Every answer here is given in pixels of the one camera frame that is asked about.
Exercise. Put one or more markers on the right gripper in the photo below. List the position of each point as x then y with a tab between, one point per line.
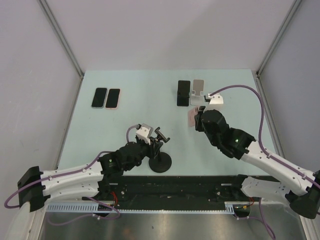
198	125

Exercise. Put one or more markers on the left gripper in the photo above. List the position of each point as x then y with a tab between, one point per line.
153	148

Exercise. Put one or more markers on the black round phone stand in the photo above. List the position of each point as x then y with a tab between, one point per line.
163	161

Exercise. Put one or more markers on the white phone stand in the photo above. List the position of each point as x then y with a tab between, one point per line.
197	90

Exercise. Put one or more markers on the pink case phone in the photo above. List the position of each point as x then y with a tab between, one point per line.
112	100

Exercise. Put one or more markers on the blue phone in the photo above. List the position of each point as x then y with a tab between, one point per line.
99	97

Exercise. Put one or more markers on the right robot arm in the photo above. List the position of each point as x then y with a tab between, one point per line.
294	186

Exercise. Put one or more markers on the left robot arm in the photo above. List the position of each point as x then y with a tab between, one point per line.
91	180

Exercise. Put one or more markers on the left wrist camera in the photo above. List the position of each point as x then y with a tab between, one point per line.
144	132

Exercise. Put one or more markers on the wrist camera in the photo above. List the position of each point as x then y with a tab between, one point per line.
144	132
215	101

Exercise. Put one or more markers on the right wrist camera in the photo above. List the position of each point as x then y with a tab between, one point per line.
215	101

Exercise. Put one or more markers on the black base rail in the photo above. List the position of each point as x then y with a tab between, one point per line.
176	193

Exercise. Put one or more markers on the right aluminium corner post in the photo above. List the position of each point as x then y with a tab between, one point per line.
279	35

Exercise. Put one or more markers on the aluminium corner post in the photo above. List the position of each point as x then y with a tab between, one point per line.
279	35
52	20

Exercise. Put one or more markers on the left aluminium corner post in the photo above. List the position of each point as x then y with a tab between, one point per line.
52	20

